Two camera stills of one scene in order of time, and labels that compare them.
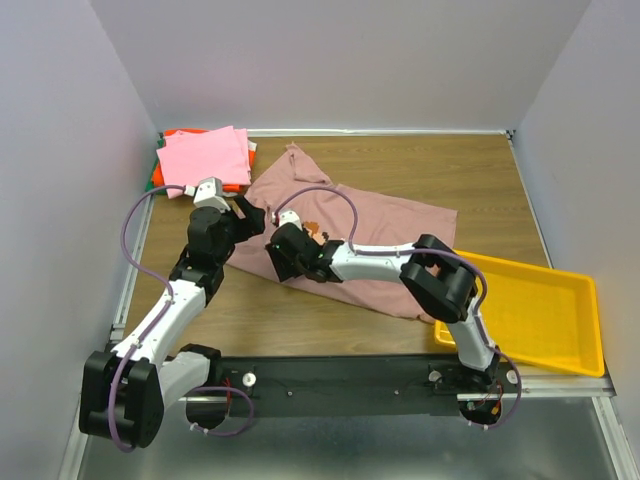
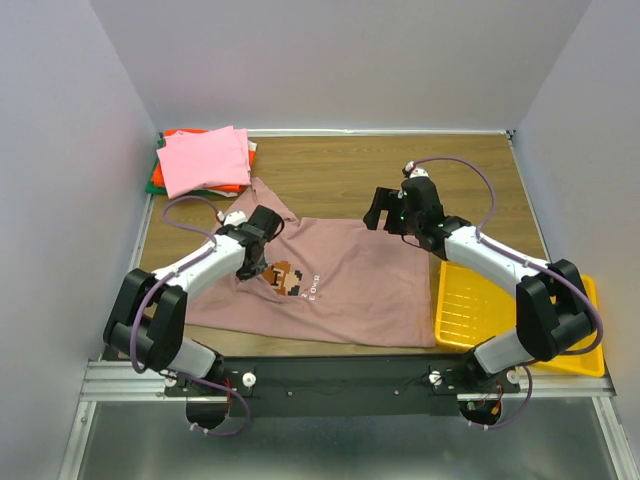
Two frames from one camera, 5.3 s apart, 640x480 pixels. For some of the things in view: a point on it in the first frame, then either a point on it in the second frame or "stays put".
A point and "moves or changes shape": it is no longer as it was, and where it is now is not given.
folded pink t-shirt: x=221 y=153 stays put
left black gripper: x=250 y=215 to x=252 y=264
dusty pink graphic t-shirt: x=300 y=193 moves or changes shape
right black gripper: x=280 y=259 to x=392 y=210
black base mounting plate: x=349 y=385 stays put
